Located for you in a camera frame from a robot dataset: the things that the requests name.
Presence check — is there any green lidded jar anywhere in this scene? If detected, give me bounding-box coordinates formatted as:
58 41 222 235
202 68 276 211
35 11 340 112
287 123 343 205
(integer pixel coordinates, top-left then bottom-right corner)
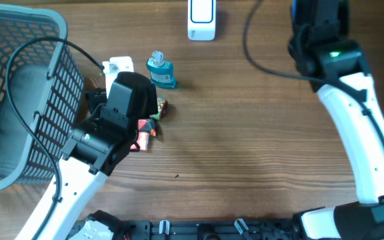
150 97 168 121

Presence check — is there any red black snack packet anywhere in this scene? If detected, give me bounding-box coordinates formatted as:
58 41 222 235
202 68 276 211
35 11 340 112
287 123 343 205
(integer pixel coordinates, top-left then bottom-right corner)
130 119 159 152

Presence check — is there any blue mouthwash bottle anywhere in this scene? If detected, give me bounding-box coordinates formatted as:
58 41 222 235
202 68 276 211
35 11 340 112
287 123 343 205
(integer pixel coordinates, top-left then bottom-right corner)
146 51 176 89

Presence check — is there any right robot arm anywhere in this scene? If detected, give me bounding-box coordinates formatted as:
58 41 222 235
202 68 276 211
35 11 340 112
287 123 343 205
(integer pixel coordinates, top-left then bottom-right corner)
289 1 384 239

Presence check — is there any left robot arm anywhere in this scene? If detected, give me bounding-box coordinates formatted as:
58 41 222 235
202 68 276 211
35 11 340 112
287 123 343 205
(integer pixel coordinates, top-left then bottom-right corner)
17 71 157 239

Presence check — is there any white barcode scanner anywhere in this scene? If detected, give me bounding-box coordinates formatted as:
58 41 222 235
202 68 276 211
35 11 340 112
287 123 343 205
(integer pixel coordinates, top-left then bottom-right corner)
187 0 217 41

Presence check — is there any grey plastic shopping basket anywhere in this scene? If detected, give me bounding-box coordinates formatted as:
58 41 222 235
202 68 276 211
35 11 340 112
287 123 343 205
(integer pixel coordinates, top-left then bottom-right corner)
0 4 84 190

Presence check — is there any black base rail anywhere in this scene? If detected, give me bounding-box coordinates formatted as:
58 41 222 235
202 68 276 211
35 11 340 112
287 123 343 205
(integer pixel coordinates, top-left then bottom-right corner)
68 218 306 240

